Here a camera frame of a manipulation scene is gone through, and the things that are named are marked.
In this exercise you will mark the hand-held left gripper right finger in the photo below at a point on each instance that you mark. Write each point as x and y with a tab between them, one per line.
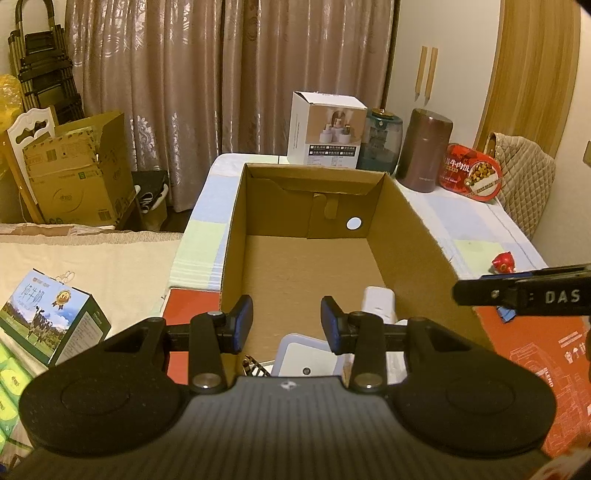
330	324

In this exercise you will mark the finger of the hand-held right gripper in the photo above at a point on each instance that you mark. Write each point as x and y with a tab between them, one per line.
480	291
531	273

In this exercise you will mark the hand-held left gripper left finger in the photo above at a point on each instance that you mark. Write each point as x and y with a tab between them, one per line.
242	325

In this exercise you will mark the white power adapter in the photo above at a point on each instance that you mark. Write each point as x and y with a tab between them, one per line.
300	355

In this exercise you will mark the white plastic device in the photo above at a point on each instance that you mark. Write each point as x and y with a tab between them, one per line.
378	302

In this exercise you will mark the red blueprint mat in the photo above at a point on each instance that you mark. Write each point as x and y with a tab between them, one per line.
554	369

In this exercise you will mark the beige quilted chair cover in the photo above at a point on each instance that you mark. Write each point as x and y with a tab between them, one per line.
521	184

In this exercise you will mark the red instant meal tray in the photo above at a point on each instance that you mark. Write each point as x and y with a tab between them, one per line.
466	170

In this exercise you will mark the brown thermos flask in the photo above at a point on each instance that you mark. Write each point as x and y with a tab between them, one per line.
422	152

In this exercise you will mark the white slipper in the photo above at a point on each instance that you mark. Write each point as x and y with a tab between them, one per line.
150	198

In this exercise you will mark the cream bed sheet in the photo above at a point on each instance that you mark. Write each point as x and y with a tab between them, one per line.
92	267

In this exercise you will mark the green glass jar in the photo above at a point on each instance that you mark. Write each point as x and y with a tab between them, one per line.
381	147

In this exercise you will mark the milk carton gift box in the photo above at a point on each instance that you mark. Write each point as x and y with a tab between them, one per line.
41	314

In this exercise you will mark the wooden wardrobe door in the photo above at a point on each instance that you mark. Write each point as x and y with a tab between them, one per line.
531	69

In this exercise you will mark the white product box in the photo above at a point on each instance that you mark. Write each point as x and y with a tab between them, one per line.
323	115

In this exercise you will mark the plain brown cardboard box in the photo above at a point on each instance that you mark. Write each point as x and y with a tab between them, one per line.
115	157

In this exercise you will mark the cardboard box with green print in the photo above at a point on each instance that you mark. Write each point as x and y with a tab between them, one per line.
60	184

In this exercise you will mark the green tissue pack bundle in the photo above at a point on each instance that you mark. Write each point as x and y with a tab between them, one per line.
9	383

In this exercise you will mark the beige patterned curtain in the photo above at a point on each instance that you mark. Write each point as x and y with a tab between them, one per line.
300	46
138	92

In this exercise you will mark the white carved chair back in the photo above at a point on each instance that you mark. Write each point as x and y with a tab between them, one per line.
27	124

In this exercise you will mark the folded ladder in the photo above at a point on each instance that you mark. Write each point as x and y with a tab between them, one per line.
46	69

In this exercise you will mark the yellow plastic bag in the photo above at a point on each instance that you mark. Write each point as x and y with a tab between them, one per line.
9	101

